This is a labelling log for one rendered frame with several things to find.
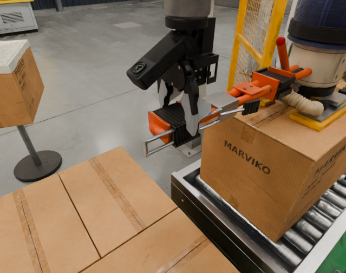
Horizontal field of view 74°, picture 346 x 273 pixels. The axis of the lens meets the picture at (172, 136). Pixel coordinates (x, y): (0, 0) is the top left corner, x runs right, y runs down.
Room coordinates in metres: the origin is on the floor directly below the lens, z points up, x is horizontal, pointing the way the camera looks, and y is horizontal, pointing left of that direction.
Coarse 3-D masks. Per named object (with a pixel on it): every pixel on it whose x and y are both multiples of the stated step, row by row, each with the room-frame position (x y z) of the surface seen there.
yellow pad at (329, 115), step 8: (336, 88) 0.82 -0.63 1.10; (328, 104) 0.65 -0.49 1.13; (344, 104) 0.69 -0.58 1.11; (296, 112) 0.64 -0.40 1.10; (328, 112) 0.63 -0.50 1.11; (336, 112) 0.64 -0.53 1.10; (344, 112) 0.65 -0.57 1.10; (296, 120) 0.62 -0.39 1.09; (304, 120) 0.60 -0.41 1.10; (312, 120) 0.59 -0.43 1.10; (320, 120) 0.59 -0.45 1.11; (328, 120) 0.59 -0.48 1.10; (312, 128) 0.57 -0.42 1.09; (320, 128) 0.56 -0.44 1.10
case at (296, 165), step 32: (224, 128) 0.67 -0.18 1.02; (256, 128) 0.58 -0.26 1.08; (288, 128) 0.58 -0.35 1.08; (224, 160) 0.65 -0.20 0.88; (256, 160) 0.55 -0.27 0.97; (288, 160) 0.48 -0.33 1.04; (320, 160) 0.46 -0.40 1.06; (224, 192) 0.63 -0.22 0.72; (256, 192) 0.53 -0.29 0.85; (288, 192) 0.46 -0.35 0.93; (320, 192) 0.60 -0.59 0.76; (256, 224) 0.50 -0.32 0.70; (288, 224) 0.46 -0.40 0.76
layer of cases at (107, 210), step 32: (96, 160) 1.02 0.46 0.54; (128, 160) 1.02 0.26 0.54; (32, 192) 0.78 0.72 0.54; (64, 192) 0.78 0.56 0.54; (96, 192) 0.78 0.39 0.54; (128, 192) 0.78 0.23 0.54; (160, 192) 0.78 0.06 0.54; (0, 224) 0.60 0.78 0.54; (32, 224) 0.60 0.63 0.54; (64, 224) 0.60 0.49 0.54; (96, 224) 0.60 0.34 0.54; (128, 224) 0.60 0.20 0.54; (160, 224) 0.60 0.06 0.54; (192, 224) 0.60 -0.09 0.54; (0, 256) 0.45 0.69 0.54; (32, 256) 0.45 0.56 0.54; (64, 256) 0.45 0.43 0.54; (96, 256) 0.45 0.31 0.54; (128, 256) 0.45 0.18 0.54; (160, 256) 0.45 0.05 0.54; (192, 256) 0.45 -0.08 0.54; (224, 256) 0.45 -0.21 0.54
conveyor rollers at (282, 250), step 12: (216, 192) 0.78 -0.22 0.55; (336, 192) 0.80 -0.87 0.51; (228, 204) 0.70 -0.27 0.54; (324, 204) 0.70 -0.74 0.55; (336, 204) 0.72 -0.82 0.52; (240, 216) 0.64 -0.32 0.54; (312, 216) 0.64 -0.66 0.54; (336, 216) 0.64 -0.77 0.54; (252, 228) 0.58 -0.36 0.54; (300, 228) 0.59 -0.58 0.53; (312, 228) 0.57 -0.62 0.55; (324, 228) 0.59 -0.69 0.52; (252, 240) 0.52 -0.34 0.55; (264, 240) 0.53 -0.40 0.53; (288, 240) 0.54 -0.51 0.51; (300, 240) 0.52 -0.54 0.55; (264, 252) 0.47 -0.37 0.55; (276, 252) 0.48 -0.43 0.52; (288, 252) 0.47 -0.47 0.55
